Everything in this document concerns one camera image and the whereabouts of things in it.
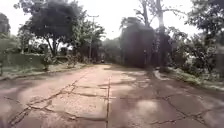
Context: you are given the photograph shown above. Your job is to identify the dark overgrown tree mass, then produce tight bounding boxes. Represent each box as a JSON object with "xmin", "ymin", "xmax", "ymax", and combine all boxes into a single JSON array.
[{"xmin": 118, "ymin": 16, "xmax": 158, "ymax": 70}]

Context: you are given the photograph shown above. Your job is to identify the utility pole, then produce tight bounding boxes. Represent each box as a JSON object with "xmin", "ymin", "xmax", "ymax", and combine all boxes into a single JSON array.
[{"xmin": 86, "ymin": 14, "xmax": 100, "ymax": 62}]

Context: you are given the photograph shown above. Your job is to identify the cracked brown paved road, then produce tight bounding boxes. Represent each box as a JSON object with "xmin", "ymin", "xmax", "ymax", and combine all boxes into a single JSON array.
[{"xmin": 0, "ymin": 63, "xmax": 224, "ymax": 128}]

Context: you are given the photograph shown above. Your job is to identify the tall thin-trunked tree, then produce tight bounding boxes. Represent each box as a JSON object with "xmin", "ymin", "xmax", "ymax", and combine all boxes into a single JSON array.
[{"xmin": 137, "ymin": 0, "xmax": 188, "ymax": 73}]

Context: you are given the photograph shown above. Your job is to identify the large spreading tree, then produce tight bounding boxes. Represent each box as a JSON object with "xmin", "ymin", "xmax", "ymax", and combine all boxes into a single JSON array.
[{"xmin": 14, "ymin": 0, "xmax": 88, "ymax": 58}]

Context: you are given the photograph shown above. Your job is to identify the grass verge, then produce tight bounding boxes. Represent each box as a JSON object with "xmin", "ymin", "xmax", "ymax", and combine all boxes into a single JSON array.
[
  {"xmin": 0, "ymin": 62, "xmax": 88, "ymax": 81},
  {"xmin": 155, "ymin": 66, "xmax": 224, "ymax": 93}
]

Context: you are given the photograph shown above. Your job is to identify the low green hedge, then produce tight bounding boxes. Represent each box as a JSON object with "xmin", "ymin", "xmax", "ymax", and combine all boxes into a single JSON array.
[{"xmin": 0, "ymin": 52, "xmax": 46, "ymax": 70}]

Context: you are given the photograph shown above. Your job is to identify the group of green trees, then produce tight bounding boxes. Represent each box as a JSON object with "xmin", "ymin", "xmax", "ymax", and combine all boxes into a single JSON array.
[{"xmin": 166, "ymin": 0, "xmax": 224, "ymax": 78}]

